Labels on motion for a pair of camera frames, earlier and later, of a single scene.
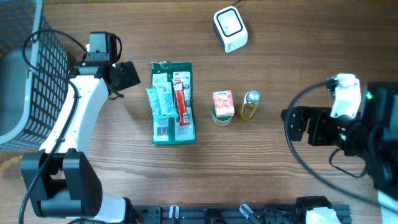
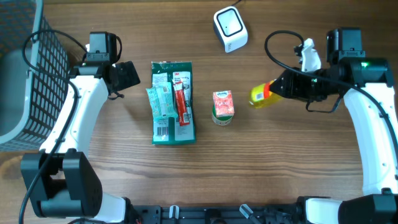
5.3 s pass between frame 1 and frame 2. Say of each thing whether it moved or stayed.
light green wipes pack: stayed
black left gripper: stayed
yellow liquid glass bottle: moved
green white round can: stayed
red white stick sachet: stayed
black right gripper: moved
